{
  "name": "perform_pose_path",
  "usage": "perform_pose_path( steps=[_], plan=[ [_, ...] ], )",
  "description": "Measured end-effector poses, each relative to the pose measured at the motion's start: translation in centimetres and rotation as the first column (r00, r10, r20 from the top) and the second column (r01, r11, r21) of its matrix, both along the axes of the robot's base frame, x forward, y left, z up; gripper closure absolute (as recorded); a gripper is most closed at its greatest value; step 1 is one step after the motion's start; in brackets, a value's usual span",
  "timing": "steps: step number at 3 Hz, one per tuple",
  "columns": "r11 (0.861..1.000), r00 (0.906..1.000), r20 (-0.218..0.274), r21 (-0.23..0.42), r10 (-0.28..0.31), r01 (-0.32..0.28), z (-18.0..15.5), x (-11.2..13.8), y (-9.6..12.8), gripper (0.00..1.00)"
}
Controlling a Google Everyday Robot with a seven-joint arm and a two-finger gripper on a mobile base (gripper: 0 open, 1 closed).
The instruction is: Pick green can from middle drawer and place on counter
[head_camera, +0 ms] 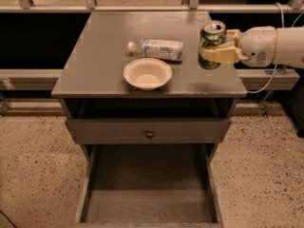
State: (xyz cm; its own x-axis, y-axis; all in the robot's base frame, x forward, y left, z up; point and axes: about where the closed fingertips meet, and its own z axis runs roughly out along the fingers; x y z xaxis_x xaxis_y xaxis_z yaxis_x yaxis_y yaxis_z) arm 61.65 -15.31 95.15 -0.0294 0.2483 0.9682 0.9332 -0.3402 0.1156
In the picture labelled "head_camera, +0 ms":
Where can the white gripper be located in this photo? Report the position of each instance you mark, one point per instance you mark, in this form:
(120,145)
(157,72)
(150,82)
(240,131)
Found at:
(256,47)

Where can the green soda can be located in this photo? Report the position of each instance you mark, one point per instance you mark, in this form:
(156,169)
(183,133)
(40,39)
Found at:
(212,34)

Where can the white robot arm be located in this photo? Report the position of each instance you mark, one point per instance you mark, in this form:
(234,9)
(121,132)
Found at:
(289,48)

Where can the grey wooden drawer cabinet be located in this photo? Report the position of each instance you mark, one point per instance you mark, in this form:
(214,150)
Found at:
(92,85)

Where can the round dark drawer knob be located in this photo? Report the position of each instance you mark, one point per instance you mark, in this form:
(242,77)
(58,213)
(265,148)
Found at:
(149,134)

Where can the grey top drawer front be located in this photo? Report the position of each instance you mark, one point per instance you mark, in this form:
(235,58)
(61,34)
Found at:
(132,131)

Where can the open grey middle drawer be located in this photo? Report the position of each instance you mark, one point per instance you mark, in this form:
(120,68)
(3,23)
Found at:
(148,186)

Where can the clear plastic water bottle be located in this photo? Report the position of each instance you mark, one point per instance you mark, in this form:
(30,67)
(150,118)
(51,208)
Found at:
(159,49)

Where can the white paper bowl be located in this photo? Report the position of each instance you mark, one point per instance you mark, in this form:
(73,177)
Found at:
(147,73)

